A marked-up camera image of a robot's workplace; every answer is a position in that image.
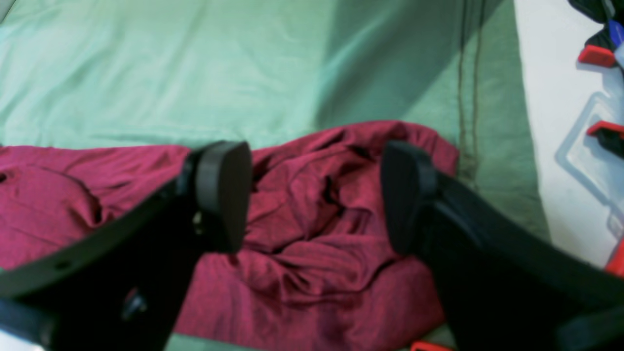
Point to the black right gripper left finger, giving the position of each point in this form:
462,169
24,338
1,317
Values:
122,288

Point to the red long-sleeve T-shirt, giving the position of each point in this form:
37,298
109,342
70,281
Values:
316,272

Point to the orange left edge clamp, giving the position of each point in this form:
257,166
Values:
600,48

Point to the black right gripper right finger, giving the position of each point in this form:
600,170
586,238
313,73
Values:
501,288

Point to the green table cloth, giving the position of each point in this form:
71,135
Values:
93,73

